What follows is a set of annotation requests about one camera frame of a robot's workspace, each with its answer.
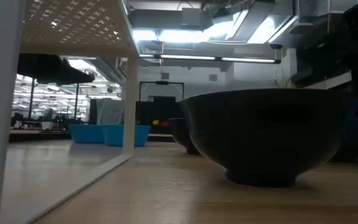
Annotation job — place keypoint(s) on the white perforated metal shelf riser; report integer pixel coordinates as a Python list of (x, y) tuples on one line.
[(73, 31)]

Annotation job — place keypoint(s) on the small yellow object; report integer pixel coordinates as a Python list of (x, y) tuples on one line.
[(156, 123)]

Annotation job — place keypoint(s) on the small red object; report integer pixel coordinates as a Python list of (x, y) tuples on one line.
[(165, 124)]

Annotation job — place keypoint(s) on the long tube light fixture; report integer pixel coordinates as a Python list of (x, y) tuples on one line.
[(185, 57)]

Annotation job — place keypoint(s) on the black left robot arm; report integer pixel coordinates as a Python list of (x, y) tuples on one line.
[(51, 68)]

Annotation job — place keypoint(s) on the black background rig frame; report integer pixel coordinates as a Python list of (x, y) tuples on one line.
[(31, 99), (162, 82)]

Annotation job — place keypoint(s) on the green plant in white pot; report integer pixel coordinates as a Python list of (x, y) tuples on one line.
[(286, 84)]

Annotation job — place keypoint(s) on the black partition panel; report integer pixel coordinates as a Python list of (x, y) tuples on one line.
[(160, 109)]

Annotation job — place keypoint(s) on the grey cloth cover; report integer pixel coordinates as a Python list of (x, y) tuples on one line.
[(110, 112)]

